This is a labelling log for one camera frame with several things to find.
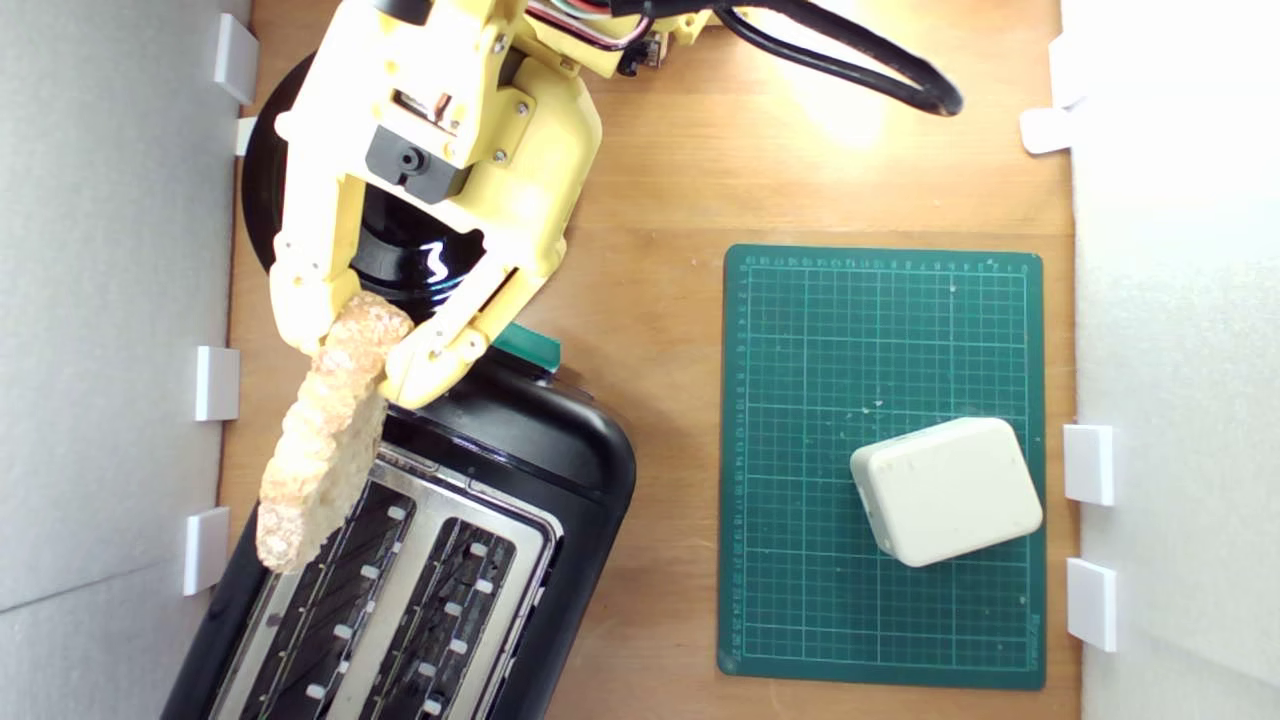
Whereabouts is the brown bread slice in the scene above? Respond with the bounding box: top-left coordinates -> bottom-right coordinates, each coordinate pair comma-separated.
256,290 -> 416,574

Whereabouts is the green toaster lever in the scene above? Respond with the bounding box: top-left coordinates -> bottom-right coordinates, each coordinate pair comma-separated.
490,322 -> 563,374

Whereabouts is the black two-slot toaster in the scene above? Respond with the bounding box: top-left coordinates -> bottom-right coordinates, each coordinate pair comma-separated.
160,340 -> 638,720

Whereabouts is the black plate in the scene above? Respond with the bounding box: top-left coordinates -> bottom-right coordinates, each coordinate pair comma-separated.
241,50 -> 573,333

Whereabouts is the green cutting mat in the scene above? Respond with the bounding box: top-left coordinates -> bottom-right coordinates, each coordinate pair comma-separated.
717,244 -> 1047,691

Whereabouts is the white block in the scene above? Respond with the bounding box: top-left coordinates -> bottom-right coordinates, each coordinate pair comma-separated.
849,416 -> 1045,569

